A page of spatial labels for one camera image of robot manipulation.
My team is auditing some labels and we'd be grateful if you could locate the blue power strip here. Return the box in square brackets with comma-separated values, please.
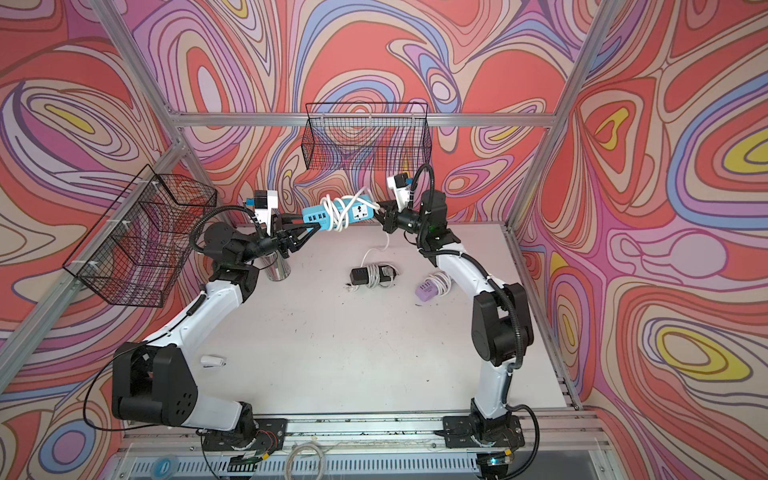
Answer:
[301, 187, 381, 232]

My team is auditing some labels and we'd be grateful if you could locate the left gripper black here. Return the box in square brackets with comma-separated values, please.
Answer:
[236, 219, 318, 270]

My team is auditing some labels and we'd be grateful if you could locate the purple power strip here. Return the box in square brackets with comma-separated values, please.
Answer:
[415, 270, 453, 302]

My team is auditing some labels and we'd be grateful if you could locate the small white cap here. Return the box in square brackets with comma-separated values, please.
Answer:
[200, 355, 227, 368]

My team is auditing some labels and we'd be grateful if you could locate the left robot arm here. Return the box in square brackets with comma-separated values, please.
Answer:
[106, 207, 321, 439]

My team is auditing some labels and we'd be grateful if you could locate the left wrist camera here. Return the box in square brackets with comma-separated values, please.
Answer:
[246, 190, 279, 235]

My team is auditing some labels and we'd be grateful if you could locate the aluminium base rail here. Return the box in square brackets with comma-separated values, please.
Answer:
[103, 410, 627, 479]

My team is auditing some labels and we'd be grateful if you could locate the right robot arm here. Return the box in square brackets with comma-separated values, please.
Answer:
[375, 164, 535, 466]

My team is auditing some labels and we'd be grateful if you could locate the black wire basket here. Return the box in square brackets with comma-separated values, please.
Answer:
[301, 101, 432, 175]
[62, 165, 218, 308]

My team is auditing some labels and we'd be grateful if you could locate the white coiled cable front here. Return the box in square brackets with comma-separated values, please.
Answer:
[283, 442, 328, 480]

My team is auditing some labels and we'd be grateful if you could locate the metal pen cup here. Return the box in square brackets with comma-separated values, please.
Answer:
[261, 252, 291, 282]

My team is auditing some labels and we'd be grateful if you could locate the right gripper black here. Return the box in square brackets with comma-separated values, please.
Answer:
[367, 199, 430, 237]

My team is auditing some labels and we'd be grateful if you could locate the black power strip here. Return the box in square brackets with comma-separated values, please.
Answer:
[345, 263, 400, 292]

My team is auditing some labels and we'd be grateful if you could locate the black wire basket left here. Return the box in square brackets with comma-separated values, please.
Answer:
[62, 165, 218, 308]

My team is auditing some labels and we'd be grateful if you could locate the black wire basket back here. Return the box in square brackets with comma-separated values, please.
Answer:
[301, 101, 432, 175]

